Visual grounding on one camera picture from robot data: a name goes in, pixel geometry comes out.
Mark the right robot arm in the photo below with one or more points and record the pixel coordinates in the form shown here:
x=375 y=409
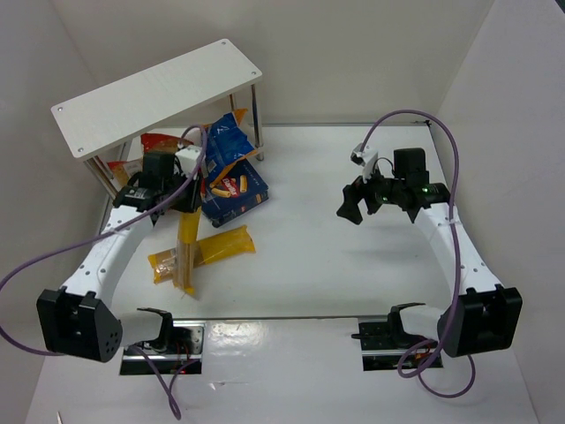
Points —
x=484 y=313

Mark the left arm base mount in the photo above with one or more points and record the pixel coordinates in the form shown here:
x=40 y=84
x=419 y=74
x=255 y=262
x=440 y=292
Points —
x=182 y=354

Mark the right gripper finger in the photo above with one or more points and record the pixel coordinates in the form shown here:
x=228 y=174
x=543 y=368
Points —
x=354 y=193
x=350 y=211

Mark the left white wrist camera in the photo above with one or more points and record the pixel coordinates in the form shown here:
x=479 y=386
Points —
x=189 y=159

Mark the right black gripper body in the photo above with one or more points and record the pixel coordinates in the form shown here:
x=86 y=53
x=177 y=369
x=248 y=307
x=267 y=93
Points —
x=370 y=197

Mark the yellow spaghetti pack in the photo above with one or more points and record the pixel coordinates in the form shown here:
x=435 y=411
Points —
x=187 y=235
x=209 y=250

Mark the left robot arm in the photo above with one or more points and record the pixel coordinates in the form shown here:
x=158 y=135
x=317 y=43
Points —
x=76 y=319

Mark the blue Barilla rigatoni box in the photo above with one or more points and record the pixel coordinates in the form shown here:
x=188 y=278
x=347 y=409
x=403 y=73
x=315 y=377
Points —
x=239 y=191

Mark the red macaroni bag with label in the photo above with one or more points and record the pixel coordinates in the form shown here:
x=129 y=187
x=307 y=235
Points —
x=122 y=171

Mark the red macaroni bag upper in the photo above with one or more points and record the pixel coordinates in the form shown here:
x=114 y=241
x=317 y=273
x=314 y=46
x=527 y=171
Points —
x=159 y=142

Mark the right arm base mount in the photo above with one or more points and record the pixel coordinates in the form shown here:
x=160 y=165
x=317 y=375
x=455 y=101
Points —
x=380 y=349

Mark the blue orange pasta bag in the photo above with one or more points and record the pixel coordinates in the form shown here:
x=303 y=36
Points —
x=227 y=145

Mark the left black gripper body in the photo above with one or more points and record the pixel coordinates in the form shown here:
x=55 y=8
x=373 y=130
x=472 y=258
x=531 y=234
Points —
x=187 y=194

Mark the white shelf with metal legs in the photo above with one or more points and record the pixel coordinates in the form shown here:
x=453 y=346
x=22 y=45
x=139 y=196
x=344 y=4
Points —
x=115 y=114

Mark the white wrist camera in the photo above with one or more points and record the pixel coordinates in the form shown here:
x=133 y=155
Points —
x=189 y=159
x=366 y=158

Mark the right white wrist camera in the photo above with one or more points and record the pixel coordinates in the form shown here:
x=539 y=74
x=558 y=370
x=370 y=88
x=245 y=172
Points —
x=366 y=158

